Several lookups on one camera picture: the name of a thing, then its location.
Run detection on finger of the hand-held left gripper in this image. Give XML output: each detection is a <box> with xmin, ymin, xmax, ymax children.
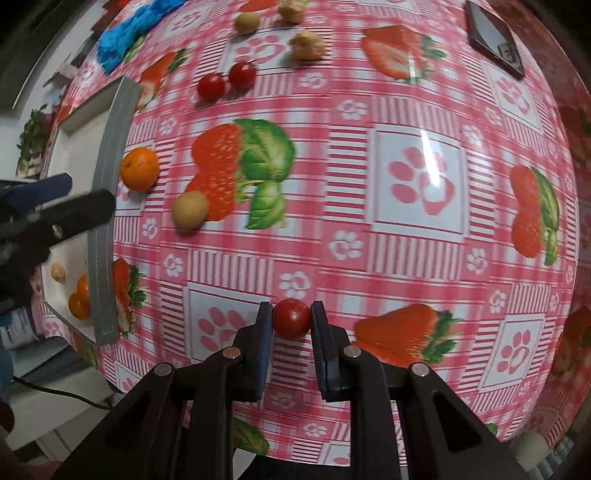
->
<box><xmin>25</xmin><ymin>189</ymin><xmax>116</xmax><ymax>250</ymax></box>
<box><xmin>0</xmin><ymin>173</ymin><xmax>74</xmax><ymax>217</ymax></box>

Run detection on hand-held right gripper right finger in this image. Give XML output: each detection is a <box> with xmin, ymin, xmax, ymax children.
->
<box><xmin>310</xmin><ymin>300</ymin><xmax>527</xmax><ymax>480</ymax></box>

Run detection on grey rimmed white tray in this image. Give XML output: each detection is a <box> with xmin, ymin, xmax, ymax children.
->
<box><xmin>41</xmin><ymin>76</ymin><xmax>143</xmax><ymax>346</ymax></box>

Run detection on green potted plant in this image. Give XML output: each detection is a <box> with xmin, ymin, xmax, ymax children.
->
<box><xmin>17</xmin><ymin>105</ymin><xmax>51</xmax><ymax>162</ymax></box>

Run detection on smartphone in red case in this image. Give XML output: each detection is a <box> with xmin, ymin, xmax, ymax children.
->
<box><xmin>464</xmin><ymin>0</ymin><xmax>526</xmax><ymax>80</ymax></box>

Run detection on strawberry print checked tablecloth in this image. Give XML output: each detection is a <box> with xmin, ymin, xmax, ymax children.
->
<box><xmin>39</xmin><ymin>0</ymin><xmax>591</xmax><ymax>467</ymax></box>

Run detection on white round object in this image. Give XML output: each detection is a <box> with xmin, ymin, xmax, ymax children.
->
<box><xmin>515</xmin><ymin>431</ymin><xmax>550</xmax><ymax>469</ymax></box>

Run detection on blue rubber gloves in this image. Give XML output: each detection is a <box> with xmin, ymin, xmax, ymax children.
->
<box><xmin>96</xmin><ymin>0</ymin><xmax>185</xmax><ymax>75</ymax></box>

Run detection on black cable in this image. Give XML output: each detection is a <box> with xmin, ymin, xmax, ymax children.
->
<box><xmin>11</xmin><ymin>376</ymin><xmax>114</xmax><ymax>409</ymax></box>

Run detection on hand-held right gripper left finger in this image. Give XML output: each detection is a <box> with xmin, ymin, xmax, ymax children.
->
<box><xmin>51</xmin><ymin>301</ymin><xmax>274</xmax><ymax>480</ymax></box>

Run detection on red cherry tomato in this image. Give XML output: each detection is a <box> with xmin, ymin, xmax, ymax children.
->
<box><xmin>272</xmin><ymin>298</ymin><xmax>311</xmax><ymax>341</ymax></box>
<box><xmin>228</xmin><ymin>61</ymin><xmax>257</xmax><ymax>90</ymax></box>
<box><xmin>198</xmin><ymin>73</ymin><xmax>227</xmax><ymax>102</ymax></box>

